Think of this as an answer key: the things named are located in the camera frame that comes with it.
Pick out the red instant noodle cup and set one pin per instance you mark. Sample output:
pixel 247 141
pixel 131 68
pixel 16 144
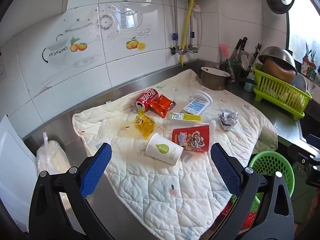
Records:
pixel 191 136

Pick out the crumpled paper ball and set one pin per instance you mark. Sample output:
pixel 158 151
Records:
pixel 228 120

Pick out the steel mixing bowl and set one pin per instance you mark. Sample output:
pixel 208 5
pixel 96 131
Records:
pixel 280 56

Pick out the pink brush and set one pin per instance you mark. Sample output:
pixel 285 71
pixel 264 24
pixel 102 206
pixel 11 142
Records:
pixel 223 51

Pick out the white paper cup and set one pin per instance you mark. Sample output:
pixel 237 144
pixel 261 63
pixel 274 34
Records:
pixel 163 150

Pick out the teal cup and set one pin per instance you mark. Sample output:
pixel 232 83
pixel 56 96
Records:
pixel 249 85

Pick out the clear plastic bag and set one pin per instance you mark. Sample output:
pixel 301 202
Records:
pixel 51 157

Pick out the red orange snack packet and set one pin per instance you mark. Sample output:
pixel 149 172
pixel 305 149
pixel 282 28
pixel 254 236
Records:
pixel 162 105

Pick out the green plastic basket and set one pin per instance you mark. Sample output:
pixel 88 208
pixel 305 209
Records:
pixel 272 165

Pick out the metal pipe valve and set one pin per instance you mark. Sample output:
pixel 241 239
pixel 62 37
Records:
pixel 192 48
pixel 178 50

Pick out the lime green dish rack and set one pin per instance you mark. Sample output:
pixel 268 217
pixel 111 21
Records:
pixel 280 96

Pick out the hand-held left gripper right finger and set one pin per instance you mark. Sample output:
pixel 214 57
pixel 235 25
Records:
pixel 225 170

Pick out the blue and white milk carton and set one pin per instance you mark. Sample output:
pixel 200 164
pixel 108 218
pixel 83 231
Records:
pixel 194 107

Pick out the yellow gas pipe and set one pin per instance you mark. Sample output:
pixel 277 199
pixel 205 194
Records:
pixel 187 25

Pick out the white cutting board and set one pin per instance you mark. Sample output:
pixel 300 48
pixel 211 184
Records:
pixel 15 170

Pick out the white quilted mat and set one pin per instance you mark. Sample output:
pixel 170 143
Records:
pixel 155 192

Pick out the white plastic tub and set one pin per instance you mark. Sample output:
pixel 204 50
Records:
pixel 203 97

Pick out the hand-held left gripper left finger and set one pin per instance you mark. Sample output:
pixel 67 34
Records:
pixel 96 170

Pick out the brown clay pot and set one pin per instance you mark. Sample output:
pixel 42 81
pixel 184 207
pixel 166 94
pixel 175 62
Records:
pixel 277 72

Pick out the white plate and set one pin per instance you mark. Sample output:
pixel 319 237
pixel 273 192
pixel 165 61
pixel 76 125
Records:
pixel 300 82

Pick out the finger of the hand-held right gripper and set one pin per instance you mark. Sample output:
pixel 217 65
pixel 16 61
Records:
pixel 300 152

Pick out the yellow plastic wrapper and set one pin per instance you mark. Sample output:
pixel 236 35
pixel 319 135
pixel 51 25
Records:
pixel 145 126

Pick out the red soda can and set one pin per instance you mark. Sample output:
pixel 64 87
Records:
pixel 147 98

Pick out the brown pot with white rim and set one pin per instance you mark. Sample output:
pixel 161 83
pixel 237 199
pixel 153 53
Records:
pixel 213 81

